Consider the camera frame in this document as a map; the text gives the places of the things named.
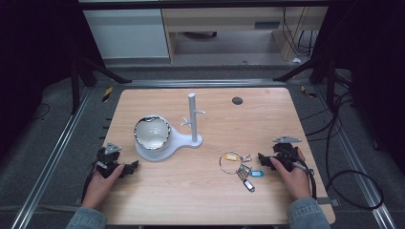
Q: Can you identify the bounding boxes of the black stand legs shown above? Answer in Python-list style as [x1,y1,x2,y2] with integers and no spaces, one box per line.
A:
[70,56,134,116]
[272,52,338,111]

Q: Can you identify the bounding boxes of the silver key ring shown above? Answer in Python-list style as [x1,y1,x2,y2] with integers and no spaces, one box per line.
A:
[218,150,244,176]

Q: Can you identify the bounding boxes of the person's left hand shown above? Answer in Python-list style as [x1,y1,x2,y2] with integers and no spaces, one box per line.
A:
[81,162,126,211]

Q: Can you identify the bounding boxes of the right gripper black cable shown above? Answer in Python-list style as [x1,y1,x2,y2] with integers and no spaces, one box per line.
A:
[289,149,318,201]

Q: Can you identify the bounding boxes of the bunch of silver keys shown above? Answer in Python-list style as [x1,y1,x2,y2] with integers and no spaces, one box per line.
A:
[236,153,253,181]

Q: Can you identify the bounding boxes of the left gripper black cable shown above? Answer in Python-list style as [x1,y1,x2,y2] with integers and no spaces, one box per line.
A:
[80,160,109,203]

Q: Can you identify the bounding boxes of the black cables under desk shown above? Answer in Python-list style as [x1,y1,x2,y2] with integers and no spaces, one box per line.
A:
[281,6,320,59]

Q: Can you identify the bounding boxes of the metal crossbar rail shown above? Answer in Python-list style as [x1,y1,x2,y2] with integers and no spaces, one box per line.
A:
[121,78,288,90]

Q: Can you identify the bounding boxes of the person's right hand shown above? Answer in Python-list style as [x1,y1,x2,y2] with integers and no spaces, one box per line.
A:
[269,148,312,202]

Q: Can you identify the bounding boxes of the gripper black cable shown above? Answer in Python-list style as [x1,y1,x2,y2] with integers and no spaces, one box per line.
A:
[289,149,318,201]
[80,160,109,203]

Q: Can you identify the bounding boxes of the white cabinet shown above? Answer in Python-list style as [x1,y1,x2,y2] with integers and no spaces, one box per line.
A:
[82,8,170,60]

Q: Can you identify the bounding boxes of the light wooden desk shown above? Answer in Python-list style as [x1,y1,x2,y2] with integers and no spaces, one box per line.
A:
[160,6,330,64]

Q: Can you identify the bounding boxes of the metal floor rail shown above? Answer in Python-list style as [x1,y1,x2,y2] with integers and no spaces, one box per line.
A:
[10,86,94,229]
[313,85,398,229]

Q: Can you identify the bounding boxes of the thin black floor cable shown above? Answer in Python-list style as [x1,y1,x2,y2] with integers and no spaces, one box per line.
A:
[299,94,354,142]

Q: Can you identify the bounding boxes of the black key tag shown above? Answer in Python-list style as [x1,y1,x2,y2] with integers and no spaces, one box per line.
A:
[242,178,257,194]

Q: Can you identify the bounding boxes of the looped black floor cable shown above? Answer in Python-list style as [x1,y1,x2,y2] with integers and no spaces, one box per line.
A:
[325,90,385,211]

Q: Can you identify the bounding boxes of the yellow black tape strip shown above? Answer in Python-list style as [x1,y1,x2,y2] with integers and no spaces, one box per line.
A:
[101,86,115,103]
[300,84,318,99]

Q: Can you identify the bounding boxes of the white key stand with pegs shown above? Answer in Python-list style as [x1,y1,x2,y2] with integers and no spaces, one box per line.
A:
[135,92,206,163]

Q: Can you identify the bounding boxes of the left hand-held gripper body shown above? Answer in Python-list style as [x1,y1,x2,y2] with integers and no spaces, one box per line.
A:
[95,141,129,179]

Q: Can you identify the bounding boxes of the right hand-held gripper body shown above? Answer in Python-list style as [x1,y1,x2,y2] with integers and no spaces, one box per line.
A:
[270,135,308,173]

